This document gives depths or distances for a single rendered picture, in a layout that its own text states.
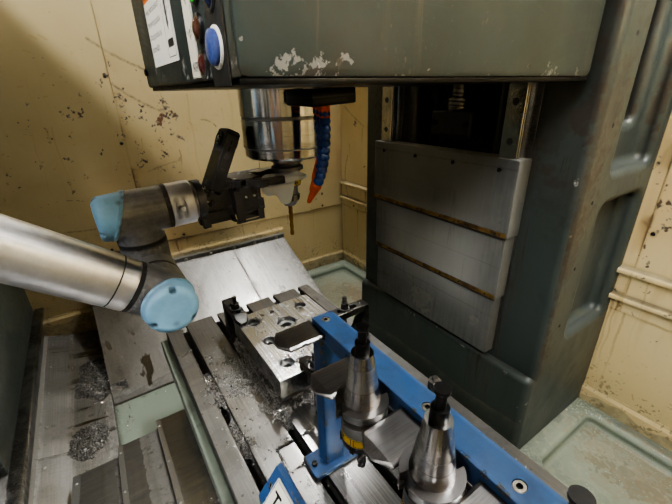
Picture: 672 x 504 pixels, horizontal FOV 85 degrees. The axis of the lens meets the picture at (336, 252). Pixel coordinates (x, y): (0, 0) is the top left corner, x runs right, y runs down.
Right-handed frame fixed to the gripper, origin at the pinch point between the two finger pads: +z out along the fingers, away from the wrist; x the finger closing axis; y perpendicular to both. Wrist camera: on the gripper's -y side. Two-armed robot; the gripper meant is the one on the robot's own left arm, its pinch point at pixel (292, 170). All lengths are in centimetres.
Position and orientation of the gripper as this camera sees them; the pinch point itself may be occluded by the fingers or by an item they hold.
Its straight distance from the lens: 76.5
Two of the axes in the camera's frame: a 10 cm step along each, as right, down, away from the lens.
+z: 8.3, -2.7, 4.9
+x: 5.6, 3.2, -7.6
